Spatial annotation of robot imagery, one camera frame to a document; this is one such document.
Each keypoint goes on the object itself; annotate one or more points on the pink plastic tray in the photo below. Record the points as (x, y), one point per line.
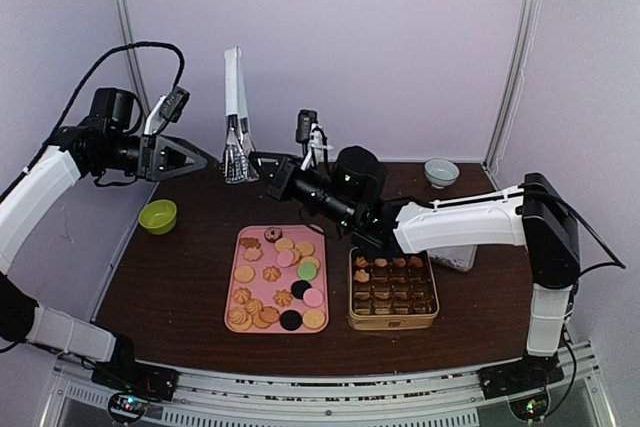
(259, 292)

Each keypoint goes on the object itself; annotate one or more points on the beige round biscuit corner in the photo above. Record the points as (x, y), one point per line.
(314, 319)

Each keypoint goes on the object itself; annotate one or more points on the beige round biscuit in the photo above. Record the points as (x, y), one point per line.
(284, 244)
(310, 260)
(305, 248)

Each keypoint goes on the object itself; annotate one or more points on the black sandwich cookie lower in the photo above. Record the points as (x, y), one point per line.
(290, 320)

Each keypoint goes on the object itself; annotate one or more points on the left aluminium frame post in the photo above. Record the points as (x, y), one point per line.
(132, 58)

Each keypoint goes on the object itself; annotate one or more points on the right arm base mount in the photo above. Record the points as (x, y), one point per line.
(525, 383)

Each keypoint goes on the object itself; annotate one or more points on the beige round biscuit top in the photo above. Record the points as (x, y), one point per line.
(284, 244)

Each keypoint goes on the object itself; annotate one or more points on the black sandwich cookie upper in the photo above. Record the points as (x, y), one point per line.
(298, 288)

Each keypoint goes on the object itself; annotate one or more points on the metal serving tongs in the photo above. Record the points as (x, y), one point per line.
(239, 143)

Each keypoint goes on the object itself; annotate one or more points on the pink sandwich cookie upper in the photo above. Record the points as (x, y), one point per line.
(286, 258)

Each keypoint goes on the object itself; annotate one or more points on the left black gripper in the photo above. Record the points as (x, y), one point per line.
(153, 165)

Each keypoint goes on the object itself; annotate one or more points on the gold cookie tin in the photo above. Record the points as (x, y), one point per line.
(394, 299)

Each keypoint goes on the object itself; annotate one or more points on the silver tin lid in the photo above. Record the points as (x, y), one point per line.
(459, 258)

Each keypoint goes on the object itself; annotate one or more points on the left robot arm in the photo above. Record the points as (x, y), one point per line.
(103, 141)

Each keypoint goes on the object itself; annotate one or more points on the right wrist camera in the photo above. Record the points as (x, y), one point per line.
(313, 140)

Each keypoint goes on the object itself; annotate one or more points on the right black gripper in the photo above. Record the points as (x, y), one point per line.
(281, 176)

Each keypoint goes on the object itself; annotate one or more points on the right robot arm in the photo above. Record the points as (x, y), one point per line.
(530, 215)

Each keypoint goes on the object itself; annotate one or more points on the green plastic bowl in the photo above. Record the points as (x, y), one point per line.
(158, 217)

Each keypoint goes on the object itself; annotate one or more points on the black sandwich cookie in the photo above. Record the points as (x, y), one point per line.
(290, 320)
(298, 288)

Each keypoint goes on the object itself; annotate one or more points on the green sandwich cookie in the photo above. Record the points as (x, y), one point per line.
(307, 271)

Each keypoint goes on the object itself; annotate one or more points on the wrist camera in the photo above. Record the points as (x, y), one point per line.
(167, 110)
(313, 140)

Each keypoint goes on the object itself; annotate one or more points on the brown leaf cookie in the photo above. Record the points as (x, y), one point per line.
(361, 263)

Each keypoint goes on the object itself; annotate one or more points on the aluminium frame post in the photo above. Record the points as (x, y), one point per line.
(132, 58)
(514, 84)

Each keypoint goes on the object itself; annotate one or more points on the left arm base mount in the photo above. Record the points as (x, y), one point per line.
(135, 392)

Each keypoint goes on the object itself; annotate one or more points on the pale ceramic bowl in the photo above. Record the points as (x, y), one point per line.
(441, 173)

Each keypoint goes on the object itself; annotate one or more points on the leaf cookie second row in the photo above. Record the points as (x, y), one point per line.
(361, 276)

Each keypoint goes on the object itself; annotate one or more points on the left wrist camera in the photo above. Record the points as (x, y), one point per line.
(167, 110)

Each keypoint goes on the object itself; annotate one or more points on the right aluminium frame post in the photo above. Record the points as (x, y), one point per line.
(514, 84)

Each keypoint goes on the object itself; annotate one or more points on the pink sandwich cookie lower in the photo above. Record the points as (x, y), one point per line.
(313, 297)

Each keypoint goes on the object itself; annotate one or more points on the chocolate sprinkle donut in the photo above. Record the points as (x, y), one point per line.
(272, 234)

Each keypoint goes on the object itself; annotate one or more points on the pink sandwich cookie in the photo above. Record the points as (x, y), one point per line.
(313, 297)
(286, 258)

